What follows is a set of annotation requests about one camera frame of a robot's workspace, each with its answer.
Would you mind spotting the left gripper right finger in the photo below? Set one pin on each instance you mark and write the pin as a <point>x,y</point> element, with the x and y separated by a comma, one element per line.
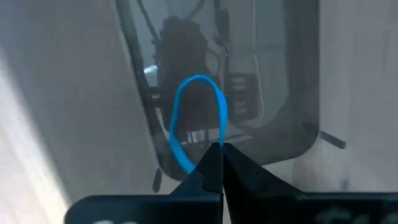
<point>264,205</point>

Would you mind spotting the transparent grey plastic bin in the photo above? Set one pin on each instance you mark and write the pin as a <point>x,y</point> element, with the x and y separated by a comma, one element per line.
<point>280,93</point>

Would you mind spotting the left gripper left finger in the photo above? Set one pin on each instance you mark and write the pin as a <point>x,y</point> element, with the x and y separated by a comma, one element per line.
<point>192,208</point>

